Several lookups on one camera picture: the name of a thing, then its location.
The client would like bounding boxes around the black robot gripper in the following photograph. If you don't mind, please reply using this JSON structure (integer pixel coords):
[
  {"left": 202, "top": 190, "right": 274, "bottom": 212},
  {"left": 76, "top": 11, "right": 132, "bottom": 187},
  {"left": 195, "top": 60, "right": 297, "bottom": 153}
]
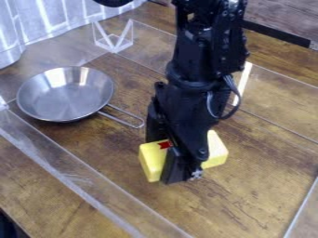
[{"left": 146, "top": 80, "right": 231, "bottom": 184}]

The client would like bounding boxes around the yellow butter block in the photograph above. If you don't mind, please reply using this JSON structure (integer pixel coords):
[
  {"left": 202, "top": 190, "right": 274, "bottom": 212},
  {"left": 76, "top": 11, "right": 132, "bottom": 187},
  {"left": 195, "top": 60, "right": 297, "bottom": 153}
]
[{"left": 138, "top": 129, "right": 229, "bottom": 182}]

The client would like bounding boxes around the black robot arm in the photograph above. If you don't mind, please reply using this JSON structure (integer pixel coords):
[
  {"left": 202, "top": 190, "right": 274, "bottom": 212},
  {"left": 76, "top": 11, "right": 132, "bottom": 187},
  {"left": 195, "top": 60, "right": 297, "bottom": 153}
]
[{"left": 146, "top": 0, "right": 250, "bottom": 184}]

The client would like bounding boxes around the silver frying pan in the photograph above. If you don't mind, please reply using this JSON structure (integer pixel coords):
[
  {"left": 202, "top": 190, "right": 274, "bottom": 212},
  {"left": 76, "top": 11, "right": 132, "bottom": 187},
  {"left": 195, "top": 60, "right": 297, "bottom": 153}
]
[{"left": 16, "top": 66, "right": 144, "bottom": 129}]

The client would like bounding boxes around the black strip on table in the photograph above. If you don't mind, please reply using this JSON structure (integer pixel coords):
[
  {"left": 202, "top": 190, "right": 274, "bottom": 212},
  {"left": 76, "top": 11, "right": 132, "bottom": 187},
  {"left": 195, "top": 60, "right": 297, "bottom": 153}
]
[{"left": 242, "top": 20, "right": 310, "bottom": 48}]

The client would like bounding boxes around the white sheer curtain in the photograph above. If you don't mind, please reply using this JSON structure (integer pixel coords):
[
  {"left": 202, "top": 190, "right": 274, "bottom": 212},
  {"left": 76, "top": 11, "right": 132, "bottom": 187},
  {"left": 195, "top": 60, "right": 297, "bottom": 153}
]
[{"left": 0, "top": 0, "right": 147, "bottom": 69}]

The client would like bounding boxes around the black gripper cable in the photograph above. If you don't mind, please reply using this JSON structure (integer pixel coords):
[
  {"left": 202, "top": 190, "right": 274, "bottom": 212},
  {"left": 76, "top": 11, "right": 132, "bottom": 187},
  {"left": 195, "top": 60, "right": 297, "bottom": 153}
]
[{"left": 205, "top": 73, "right": 243, "bottom": 121}]

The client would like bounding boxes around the clear acrylic front wall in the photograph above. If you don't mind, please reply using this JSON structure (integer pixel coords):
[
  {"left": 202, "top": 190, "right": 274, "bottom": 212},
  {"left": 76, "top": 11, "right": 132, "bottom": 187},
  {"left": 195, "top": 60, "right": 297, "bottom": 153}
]
[{"left": 0, "top": 96, "right": 192, "bottom": 238}]

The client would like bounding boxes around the clear acrylic wall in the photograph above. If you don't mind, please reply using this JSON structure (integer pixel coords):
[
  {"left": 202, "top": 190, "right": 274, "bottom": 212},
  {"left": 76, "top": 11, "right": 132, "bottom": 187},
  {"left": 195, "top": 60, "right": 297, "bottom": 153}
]
[
  {"left": 99, "top": 19, "right": 318, "bottom": 145},
  {"left": 0, "top": 96, "right": 192, "bottom": 238}
]

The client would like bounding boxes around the clear acrylic back wall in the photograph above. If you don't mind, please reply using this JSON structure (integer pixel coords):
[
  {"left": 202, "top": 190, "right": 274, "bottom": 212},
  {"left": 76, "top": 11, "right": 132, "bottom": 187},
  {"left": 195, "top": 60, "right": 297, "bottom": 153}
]
[{"left": 99, "top": 19, "right": 318, "bottom": 145}]

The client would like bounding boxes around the clear acrylic corner bracket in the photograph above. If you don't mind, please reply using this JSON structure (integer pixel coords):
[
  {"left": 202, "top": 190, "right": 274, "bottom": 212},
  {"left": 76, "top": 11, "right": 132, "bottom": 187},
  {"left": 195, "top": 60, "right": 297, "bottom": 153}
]
[{"left": 92, "top": 20, "right": 134, "bottom": 54}]

